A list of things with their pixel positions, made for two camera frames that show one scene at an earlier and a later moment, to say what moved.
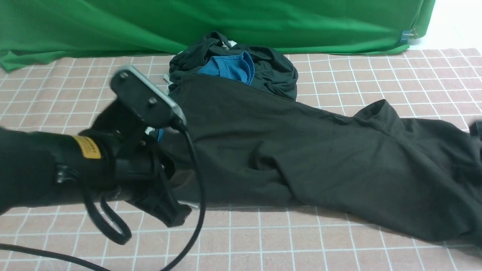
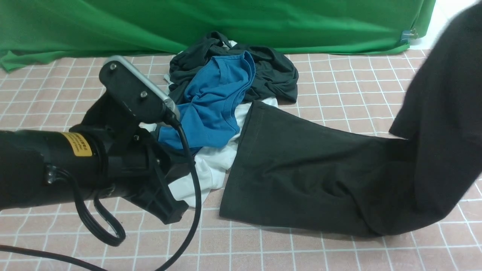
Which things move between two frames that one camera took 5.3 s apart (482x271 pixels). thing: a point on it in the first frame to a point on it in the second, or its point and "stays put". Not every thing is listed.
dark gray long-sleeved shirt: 243,145 to 291,171
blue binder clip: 407,35 stays put
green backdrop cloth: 34,31 stays put
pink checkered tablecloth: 441,85 stays put
